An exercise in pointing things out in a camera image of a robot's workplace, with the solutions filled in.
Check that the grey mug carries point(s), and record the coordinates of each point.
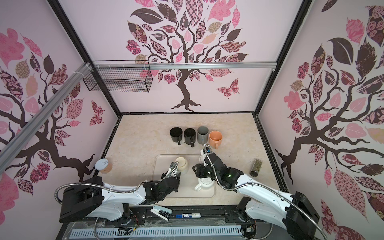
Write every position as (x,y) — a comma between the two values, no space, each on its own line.
(203,135)

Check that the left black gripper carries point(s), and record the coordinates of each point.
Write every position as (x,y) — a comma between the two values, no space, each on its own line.
(178,180)

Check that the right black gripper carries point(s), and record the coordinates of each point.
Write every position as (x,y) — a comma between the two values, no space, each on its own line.
(199,173)

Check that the blue white marker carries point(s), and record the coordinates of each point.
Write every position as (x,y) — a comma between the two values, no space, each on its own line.
(189,216)

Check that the black wire basket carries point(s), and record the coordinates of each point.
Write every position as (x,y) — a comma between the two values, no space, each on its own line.
(131,77)

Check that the white stapler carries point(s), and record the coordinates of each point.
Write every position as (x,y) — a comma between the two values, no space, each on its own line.
(162,212)

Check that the clear plastic tray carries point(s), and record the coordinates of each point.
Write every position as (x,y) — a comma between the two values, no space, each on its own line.
(188,180)

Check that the green spice jar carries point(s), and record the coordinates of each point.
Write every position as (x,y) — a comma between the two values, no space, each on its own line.
(256,168)

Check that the left aluminium rail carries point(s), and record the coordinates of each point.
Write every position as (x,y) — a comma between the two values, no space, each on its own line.
(12,149)

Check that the white ribbed mug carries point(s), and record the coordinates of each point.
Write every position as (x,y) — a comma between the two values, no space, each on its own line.
(204,184)

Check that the black and white mug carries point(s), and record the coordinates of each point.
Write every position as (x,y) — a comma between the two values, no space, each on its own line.
(176,134)

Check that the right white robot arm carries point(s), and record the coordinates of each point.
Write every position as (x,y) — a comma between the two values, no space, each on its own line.
(294,213)

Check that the aluminium rail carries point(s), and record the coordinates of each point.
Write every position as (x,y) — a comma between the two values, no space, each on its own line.
(189,66)
(12,149)

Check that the peach orange mug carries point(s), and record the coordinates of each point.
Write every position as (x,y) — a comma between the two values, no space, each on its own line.
(215,139)

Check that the white slotted cable duct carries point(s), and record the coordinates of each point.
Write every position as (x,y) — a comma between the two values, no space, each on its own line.
(120,233)

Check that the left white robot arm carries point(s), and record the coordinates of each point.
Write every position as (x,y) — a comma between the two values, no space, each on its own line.
(94,198)

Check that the orange can white lid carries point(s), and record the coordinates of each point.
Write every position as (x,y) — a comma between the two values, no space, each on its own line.
(103,166)

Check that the cream mug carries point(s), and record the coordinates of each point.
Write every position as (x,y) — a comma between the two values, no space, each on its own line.
(183,165)

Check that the back aluminium rail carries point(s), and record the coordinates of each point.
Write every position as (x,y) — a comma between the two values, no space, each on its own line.
(189,66)

